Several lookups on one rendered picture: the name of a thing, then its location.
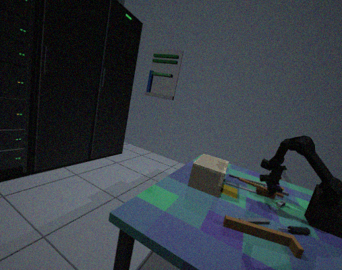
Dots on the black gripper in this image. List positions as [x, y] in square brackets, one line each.
[272, 187]

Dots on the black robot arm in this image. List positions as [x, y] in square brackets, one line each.
[331, 186]

